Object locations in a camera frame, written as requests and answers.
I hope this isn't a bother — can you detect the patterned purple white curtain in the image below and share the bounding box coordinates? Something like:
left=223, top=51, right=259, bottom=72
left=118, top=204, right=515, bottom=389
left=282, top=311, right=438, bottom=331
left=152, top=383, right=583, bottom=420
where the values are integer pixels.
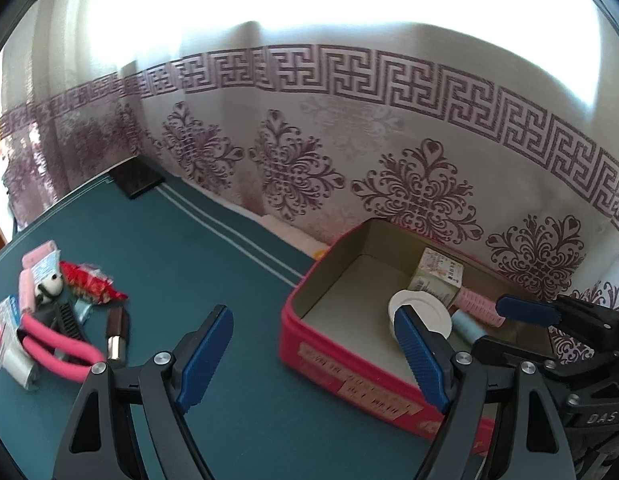
left=0, top=10, right=619, bottom=366

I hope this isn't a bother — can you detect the light blue thread spool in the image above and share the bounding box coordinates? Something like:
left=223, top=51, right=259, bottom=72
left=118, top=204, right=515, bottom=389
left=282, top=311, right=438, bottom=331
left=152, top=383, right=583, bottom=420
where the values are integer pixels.
left=450, top=310, right=490, bottom=348

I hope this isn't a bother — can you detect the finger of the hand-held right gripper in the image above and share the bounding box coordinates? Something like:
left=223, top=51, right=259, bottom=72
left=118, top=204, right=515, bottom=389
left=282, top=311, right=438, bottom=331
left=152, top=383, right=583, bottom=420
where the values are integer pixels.
left=472, top=335, right=565, bottom=375
left=495, top=295, right=619, bottom=346

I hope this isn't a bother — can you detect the pink and white packet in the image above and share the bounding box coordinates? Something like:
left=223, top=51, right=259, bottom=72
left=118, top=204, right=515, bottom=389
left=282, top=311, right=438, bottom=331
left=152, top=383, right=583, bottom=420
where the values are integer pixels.
left=22, top=241, right=60, bottom=286

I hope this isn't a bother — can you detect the clear plastic bag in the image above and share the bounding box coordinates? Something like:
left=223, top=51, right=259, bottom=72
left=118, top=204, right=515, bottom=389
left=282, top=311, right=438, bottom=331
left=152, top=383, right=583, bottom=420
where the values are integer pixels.
left=0, top=344, right=40, bottom=390

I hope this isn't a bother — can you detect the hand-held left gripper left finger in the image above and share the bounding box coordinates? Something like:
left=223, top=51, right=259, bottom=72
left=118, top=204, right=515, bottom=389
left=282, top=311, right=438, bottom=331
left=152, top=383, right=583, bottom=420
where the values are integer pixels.
left=52, top=304, right=235, bottom=480

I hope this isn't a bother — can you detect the pink bendy foam curler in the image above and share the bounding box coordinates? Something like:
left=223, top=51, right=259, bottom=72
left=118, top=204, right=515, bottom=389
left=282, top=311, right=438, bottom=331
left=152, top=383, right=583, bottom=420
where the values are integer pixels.
left=16, top=312, right=107, bottom=382

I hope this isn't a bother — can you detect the panda toy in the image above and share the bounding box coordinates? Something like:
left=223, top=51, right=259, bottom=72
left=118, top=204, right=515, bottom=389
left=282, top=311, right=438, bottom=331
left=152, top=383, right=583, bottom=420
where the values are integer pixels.
left=33, top=272, right=65, bottom=306

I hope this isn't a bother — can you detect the white round lid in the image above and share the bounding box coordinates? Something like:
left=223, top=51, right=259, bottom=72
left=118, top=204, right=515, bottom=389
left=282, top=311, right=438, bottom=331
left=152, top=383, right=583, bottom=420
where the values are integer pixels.
left=388, top=290, right=455, bottom=343

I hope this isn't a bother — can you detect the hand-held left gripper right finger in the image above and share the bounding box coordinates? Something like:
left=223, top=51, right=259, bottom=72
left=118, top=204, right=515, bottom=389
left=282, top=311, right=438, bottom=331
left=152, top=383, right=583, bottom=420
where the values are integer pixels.
left=393, top=305, right=577, bottom=480

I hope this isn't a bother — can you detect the red snack packet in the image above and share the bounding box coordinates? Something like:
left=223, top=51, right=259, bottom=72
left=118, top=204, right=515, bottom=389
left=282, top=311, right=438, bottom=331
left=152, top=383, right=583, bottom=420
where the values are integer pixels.
left=59, top=260, right=127, bottom=306

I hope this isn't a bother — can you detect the brown lipstick tube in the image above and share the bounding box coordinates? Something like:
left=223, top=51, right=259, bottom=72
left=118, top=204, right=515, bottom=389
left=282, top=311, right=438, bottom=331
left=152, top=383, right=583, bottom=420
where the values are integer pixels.
left=105, top=307, right=131, bottom=363

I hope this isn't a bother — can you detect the small cream carton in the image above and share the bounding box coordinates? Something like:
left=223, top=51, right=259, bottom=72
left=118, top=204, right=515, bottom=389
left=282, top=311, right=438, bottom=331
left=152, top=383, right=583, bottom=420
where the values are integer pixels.
left=409, top=247, right=465, bottom=306

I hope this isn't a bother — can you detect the black flat object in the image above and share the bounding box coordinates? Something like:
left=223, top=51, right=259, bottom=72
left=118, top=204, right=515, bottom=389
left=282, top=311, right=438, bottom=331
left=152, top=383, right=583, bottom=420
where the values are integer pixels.
left=108, top=156, right=165, bottom=200

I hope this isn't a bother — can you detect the black comb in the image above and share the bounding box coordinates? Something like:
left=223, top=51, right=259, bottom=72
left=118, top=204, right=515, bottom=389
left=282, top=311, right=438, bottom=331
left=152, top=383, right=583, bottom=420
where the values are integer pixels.
left=36, top=302, right=87, bottom=343

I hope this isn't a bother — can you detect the red tin box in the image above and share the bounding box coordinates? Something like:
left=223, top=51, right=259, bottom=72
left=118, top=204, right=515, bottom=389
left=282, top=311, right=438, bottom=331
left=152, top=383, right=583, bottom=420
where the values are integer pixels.
left=280, top=217, right=560, bottom=457

